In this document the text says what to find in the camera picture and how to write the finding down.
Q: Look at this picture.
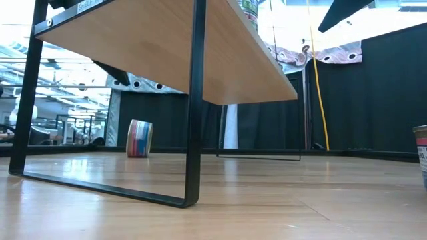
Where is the grey tarp with grommets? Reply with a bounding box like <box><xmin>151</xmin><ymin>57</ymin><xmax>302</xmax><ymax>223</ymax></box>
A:
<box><xmin>105</xmin><ymin>65</ymin><xmax>187</xmax><ymax>147</ymax></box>
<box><xmin>265</xmin><ymin>39</ymin><xmax>364</xmax><ymax>76</ymax></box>

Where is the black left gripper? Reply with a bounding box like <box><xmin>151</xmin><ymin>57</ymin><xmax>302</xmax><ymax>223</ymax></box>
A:
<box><xmin>48</xmin><ymin>0</ymin><xmax>131</xmax><ymax>87</ymax></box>

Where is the person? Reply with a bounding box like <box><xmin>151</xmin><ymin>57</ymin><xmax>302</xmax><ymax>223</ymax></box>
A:
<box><xmin>0</xmin><ymin>123</ymin><xmax>16</xmax><ymax>144</ymax></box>

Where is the wooden shelf black metal frame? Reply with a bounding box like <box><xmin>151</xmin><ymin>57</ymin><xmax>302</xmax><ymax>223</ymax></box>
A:
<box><xmin>7</xmin><ymin>0</ymin><xmax>301</xmax><ymax>209</ymax></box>

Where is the black office chair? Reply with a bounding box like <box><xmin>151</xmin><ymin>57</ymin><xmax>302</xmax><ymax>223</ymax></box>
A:
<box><xmin>29</xmin><ymin>124</ymin><xmax>53</xmax><ymax>146</ymax></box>

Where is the pink blue gold-lidded can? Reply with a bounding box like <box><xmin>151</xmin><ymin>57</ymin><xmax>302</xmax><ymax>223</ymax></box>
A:
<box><xmin>412</xmin><ymin>125</ymin><xmax>427</xmax><ymax>189</ymax></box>
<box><xmin>125</xmin><ymin>119</ymin><xmax>154</xmax><ymax>159</ymax></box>

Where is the black table frame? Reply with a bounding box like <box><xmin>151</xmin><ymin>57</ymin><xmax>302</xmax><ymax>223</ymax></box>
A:
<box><xmin>0</xmin><ymin>142</ymin><xmax>420</xmax><ymax>163</ymax></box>

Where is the yellow cable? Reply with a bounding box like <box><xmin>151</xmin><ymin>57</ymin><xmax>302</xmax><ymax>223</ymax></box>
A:
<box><xmin>306</xmin><ymin>0</ymin><xmax>331</xmax><ymax>151</ymax></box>

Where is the white rounded machine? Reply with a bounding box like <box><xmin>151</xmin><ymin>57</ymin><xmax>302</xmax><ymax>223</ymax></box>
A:
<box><xmin>9</xmin><ymin>96</ymin><xmax>39</xmax><ymax>126</ymax></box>

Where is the black curtain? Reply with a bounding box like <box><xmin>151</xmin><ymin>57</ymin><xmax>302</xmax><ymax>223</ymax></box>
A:
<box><xmin>117</xmin><ymin>90</ymin><xmax>224</xmax><ymax>150</ymax></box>
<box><xmin>235</xmin><ymin>21</ymin><xmax>427</xmax><ymax>153</ymax></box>

